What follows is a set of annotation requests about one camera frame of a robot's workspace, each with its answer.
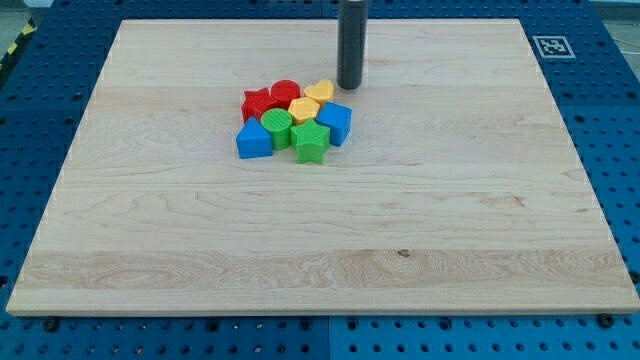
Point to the red cylinder block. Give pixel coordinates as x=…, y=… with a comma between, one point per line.
x=284, y=91

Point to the red star block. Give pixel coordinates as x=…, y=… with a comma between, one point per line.
x=256, y=103

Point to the blue cube block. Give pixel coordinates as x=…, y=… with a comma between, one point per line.
x=338, y=119

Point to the green star block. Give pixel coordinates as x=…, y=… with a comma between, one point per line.
x=310, y=141

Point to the light wooden board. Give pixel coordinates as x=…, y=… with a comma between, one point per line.
x=457, y=192

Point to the yellow heart block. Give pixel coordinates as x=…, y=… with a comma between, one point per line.
x=321, y=92

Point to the yellow black hazard tape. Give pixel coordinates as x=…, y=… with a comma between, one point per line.
x=18, y=46

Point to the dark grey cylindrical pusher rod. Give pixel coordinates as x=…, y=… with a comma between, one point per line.
x=352, y=24

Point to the green cylinder block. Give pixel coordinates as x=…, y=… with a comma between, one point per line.
x=278, y=122

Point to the white fiducial marker tag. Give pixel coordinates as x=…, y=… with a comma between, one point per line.
x=553, y=47

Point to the black bolt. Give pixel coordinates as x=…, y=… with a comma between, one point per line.
x=50, y=324
x=606, y=320

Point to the black bolt left front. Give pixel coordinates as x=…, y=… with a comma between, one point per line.
x=50, y=324

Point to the yellow hexagon block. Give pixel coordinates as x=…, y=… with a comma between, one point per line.
x=303, y=109

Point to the blue triangular prism block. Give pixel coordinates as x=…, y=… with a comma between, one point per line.
x=254, y=140

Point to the black bolt right front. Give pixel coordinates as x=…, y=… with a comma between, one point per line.
x=606, y=320

